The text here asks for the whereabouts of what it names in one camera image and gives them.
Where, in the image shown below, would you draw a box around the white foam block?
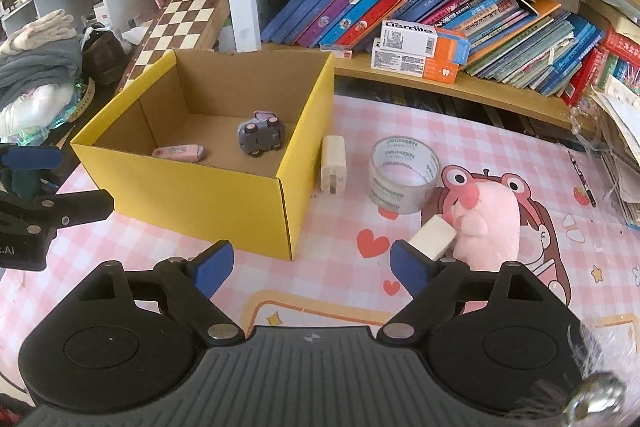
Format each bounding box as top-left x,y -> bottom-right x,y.
409,215 -> 457,261

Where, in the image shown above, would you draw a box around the pink plush pig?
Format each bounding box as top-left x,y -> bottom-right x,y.
442,180 -> 521,272

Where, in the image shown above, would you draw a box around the clear packing tape roll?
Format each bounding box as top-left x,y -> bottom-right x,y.
369,135 -> 440,215

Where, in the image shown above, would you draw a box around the pink utility knife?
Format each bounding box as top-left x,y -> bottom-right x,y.
152,144 -> 205,164

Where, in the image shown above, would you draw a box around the white charger plug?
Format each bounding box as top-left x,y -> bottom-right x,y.
320,135 -> 347,195

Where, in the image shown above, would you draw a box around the grey toy car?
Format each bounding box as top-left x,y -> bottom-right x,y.
238,112 -> 285,157

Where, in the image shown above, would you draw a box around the folded grey towels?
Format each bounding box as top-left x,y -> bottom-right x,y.
1,9 -> 82,108

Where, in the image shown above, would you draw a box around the brown leather bag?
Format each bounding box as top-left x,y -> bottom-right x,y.
81,26 -> 128,86

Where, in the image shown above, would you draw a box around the pink cartoon desk mat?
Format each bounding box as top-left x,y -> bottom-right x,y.
1,98 -> 639,411

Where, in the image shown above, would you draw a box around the yellow cardboard box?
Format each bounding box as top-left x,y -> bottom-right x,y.
72,49 -> 334,260

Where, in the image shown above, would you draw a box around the black patterned pencil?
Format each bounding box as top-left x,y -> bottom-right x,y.
567,151 -> 597,208

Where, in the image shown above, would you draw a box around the chessboard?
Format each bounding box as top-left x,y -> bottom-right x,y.
116,0 -> 230,92

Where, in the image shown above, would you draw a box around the lower toothpaste box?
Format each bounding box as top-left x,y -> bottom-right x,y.
370,46 -> 459,84

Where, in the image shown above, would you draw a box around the toothpaste box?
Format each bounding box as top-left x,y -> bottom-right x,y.
380,20 -> 471,66
370,46 -> 459,84

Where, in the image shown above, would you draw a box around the upper toothpaste box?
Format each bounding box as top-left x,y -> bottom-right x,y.
380,20 -> 471,66

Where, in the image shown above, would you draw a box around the small red white box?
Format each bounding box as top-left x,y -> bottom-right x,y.
320,44 -> 352,60

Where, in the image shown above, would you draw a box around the pile of papers and books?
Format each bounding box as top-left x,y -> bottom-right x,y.
570,76 -> 639,230

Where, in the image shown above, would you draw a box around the row of leaning books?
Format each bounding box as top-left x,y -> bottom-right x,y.
260,0 -> 639,103

